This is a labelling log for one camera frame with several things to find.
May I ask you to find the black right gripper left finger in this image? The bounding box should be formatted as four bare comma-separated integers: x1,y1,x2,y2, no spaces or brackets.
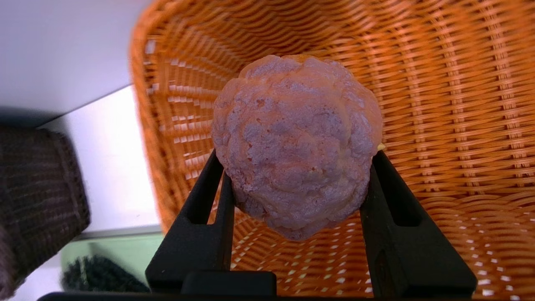
145,150,277,294

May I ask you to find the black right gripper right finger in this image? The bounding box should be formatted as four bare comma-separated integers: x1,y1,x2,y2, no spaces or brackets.
359,150,478,297

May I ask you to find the grey bristle brush green handle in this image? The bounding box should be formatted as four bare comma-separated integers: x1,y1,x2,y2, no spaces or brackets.
61,255,151,293

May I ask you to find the round cream puff bread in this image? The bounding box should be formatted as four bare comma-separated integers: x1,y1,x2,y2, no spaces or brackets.
211,54,383,241

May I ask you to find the orange wicker basket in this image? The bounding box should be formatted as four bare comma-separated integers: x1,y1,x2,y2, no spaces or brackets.
128,0,535,301

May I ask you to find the dark brown wicker basket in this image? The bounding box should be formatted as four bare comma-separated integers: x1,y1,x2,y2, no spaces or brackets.
0,127,92,300

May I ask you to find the light green plastic tray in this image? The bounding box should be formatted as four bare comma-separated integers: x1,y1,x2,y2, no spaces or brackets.
60,232,166,294

